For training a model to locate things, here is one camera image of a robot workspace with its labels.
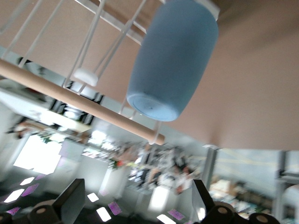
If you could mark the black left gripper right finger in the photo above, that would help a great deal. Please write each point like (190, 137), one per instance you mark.
(202, 205)

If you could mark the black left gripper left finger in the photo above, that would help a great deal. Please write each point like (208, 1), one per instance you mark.
(70, 203)

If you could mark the blue plastic cup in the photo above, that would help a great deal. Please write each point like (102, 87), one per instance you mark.
(172, 58)

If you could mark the wooden rack rod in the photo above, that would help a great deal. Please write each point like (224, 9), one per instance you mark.
(70, 97)

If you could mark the white ceiling light panel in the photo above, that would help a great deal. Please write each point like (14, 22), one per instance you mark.
(104, 214)
(92, 197)
(14, 195)

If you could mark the bright white window panel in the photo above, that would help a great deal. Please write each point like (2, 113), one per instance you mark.
(37, 154)

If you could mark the brown table cover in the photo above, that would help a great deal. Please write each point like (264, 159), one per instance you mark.
(245, 81)

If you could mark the aluminium frame post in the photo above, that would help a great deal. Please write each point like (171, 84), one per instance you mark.
(211, 163)

